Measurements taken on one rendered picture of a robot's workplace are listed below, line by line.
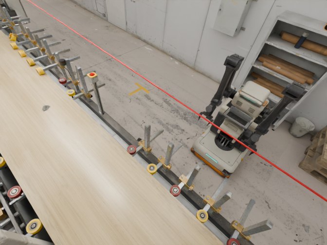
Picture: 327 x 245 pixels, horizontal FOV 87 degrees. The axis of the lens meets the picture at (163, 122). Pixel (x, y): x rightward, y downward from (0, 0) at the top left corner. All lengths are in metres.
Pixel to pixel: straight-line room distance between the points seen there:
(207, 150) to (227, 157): 0.26
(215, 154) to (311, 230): 1.39
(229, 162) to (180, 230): 1.31
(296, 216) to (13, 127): 3.23
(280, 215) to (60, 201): 2.42
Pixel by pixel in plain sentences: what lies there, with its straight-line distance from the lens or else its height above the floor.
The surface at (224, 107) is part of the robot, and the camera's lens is 2.23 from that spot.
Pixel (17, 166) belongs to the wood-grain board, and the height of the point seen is 0.90.
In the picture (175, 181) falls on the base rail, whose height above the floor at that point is 0.70.
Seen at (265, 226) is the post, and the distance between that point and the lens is 1.30.
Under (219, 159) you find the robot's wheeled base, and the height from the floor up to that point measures 0.28.
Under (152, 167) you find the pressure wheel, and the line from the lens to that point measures 1.44.
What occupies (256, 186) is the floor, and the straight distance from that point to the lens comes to 2.79.
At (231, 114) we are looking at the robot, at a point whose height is 1.04.
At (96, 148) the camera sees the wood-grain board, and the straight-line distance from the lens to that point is 1.59.
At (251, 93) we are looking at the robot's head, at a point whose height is 1.33.
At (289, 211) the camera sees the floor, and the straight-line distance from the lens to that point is 2.90.
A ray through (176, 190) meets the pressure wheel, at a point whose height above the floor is 0.91.
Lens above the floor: 2.21
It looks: 50 degrees down
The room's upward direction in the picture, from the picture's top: 8 degrees clockwise
